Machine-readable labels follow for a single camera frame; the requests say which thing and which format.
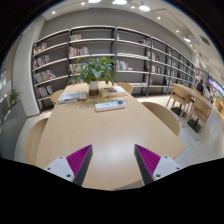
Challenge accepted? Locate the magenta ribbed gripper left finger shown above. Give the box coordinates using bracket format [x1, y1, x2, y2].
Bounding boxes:
[45, 145, 93, 186]

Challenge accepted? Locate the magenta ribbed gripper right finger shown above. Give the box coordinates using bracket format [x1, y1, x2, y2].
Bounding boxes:
[134, 145, 182, 185]

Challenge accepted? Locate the wooden chair near left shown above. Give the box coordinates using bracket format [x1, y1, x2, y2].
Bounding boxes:
[24, 118, 48, 165]

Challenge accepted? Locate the wooden chair near right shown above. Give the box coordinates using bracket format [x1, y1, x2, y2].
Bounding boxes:
[142, 102, 180, 136]

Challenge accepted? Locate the white power strip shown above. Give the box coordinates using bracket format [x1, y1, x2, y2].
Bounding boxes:
[95, 101, 126, 112]

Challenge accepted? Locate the wooden chair right front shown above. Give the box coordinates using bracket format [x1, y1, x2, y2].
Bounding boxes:
[183, 98, 212, 135]

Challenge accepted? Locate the wooden chair far left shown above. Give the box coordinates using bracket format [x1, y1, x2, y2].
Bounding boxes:
[50, 90, 64, 104]

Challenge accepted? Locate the wooden chair far right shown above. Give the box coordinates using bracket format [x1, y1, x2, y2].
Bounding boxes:
[117, 82, 133, 94]

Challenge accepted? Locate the yellow-green book right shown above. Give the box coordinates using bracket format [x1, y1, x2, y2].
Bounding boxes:
[100, 86, 127, 98]

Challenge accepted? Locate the seated person in dark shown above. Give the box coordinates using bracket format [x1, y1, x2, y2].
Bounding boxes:
[196, 80, 204, 94]

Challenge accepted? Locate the small plant at left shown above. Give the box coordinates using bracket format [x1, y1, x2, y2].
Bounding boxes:
[9, 89, 19, 107]

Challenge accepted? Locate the green potted plant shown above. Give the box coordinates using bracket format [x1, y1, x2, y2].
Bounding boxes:
[68, 56, 116, 96]

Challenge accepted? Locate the large grey bookshelf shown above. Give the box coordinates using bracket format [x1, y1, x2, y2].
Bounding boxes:
[31, 25, 196, 110]

